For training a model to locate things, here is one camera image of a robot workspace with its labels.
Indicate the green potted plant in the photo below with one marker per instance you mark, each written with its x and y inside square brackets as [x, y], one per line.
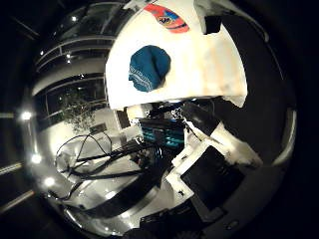
[79, 114]

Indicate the spray bottle with red label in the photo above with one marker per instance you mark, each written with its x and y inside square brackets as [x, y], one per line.
[167, 19]

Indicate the black device with teal lights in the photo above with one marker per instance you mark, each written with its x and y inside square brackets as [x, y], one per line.
[162, 132]

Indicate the blue cloth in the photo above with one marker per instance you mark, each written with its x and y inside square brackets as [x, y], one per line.
[148, 68]

